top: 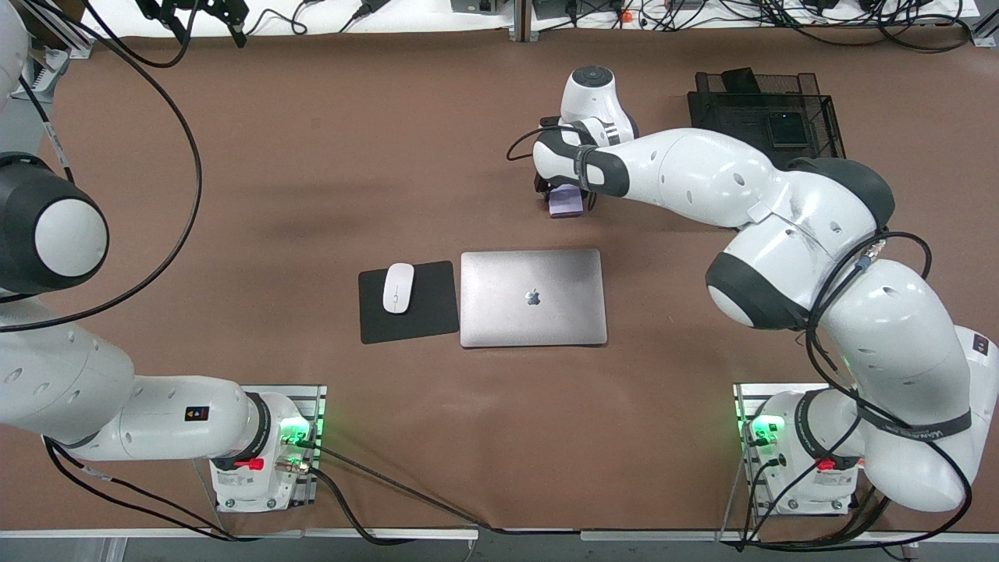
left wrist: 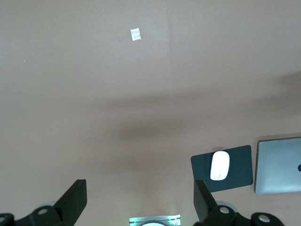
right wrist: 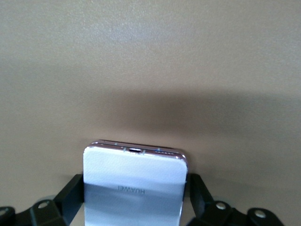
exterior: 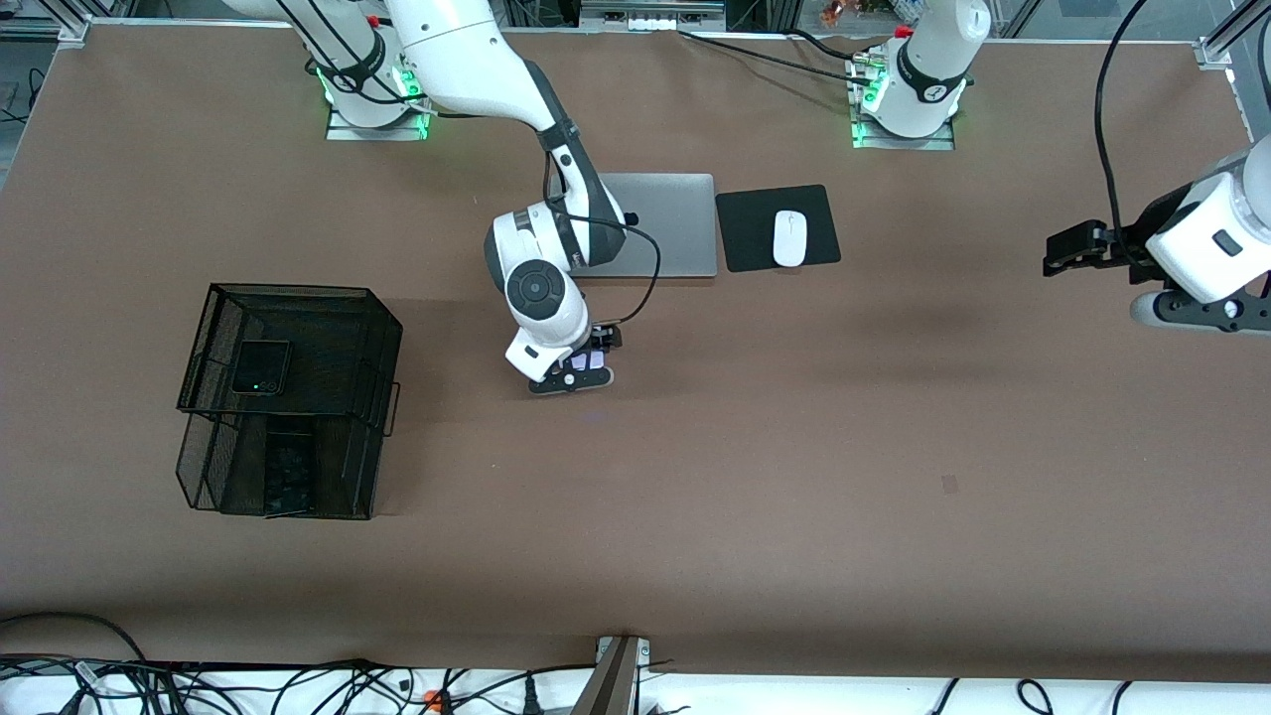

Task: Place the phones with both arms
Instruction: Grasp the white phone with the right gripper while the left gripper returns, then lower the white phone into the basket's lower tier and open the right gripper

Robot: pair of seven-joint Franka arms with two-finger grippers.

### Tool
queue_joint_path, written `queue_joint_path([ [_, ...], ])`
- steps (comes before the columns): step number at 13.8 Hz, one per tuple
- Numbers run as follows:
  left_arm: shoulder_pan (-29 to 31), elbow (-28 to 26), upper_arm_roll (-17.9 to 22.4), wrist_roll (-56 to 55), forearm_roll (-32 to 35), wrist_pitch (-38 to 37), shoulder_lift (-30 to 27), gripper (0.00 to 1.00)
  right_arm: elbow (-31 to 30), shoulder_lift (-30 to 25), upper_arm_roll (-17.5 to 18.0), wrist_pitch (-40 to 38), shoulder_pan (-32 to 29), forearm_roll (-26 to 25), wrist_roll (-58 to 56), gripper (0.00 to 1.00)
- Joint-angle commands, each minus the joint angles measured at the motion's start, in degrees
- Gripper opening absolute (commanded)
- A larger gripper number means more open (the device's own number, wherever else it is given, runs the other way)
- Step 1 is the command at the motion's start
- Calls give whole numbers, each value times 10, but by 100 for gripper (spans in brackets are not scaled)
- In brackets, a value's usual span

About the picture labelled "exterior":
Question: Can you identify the long black smartphone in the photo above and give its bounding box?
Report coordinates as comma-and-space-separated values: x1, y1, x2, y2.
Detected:
263, 442, 321, 517

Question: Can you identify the small black flip phone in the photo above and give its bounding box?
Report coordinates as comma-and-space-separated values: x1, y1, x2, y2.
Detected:
230, 341, 292, 396

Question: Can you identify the silver closed laptop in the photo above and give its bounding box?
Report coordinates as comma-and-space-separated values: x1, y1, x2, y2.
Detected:
571, 173, 718, 279

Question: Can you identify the black mouse pad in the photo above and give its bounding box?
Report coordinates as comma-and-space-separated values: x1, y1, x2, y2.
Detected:
715, 184, 842, 273

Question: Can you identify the white computer mouse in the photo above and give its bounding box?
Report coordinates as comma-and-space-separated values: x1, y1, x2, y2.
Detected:
773, 210, 808, 268

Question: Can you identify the white power strip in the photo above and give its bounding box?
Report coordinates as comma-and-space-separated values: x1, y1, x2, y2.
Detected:
581, 0, 726, 33

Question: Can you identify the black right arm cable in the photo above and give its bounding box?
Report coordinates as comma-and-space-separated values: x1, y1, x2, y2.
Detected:
546, 194, 663, 327

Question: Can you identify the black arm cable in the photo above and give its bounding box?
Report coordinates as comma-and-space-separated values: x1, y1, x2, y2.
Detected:
1094, 0, 1155, 254
546, 194, 663, 327

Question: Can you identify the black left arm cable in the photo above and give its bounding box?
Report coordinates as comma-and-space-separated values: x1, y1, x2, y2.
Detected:
1094, 0, 1155, 254

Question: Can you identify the aluminium frame profile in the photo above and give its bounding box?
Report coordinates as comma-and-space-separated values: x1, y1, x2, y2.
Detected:
1195, 0, 1271, 71

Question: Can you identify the black wire mesh two-tier tray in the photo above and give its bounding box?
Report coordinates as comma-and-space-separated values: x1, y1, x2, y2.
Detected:
176, 283, 403, 520

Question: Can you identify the long black table cable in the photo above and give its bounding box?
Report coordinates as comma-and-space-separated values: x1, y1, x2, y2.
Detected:
678, 30, 870, 88

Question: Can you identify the short black table cable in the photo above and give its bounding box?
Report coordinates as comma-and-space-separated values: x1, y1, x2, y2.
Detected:
789, 28, 875, 63

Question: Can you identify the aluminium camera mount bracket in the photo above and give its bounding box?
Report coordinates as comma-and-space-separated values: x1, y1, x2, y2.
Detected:
571, 636, 651, 715

